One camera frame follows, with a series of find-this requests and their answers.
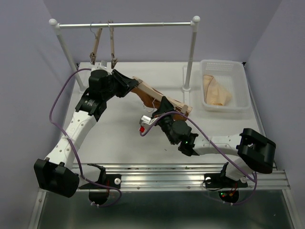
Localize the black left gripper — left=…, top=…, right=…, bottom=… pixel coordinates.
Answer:
left=102, top=69, right=139, bottom=101

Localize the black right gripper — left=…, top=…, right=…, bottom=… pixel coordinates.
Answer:
left=150, top=95, right=176, bottom=145

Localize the wooden clip hanger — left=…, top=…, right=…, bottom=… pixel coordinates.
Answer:
left=108, top=20, right=118, bottom=69
left=89, top=24, right=102, bottom=65
left=131, top=76, right=193, bottom=116

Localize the brown underwear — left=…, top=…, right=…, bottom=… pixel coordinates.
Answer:
left=131, top=86, right=193, bottom=118

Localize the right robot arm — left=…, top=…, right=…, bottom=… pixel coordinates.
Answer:
left=152, top=96, right=276, bottom=186

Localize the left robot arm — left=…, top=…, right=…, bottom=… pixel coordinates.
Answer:
left=34, top=69, right=139, bottom=198

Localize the cream striped underwear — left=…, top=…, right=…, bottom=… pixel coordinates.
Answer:
left=203, top=75, right=232, bottom=106

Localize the translucent plastic basket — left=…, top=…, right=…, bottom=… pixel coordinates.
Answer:
left=200, top=60, right=251, bottom=113

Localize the white clothes rack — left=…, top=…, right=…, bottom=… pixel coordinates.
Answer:
left=49, top=16, right=201, bottom=92

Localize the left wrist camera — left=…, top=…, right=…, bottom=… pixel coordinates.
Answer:
left=96, top=61, right=107, bottom=71

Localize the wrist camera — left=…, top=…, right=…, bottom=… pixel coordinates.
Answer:
left=139, top=115, right=153, bottom=133
left=96, top=61, right=107, bottom=71

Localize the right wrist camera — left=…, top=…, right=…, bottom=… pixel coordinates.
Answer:
left=139, top=115, right=153, bottom=133

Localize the aluminium mounting rail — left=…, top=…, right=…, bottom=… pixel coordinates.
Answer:
left=82, top=163, right=290, bottom=192

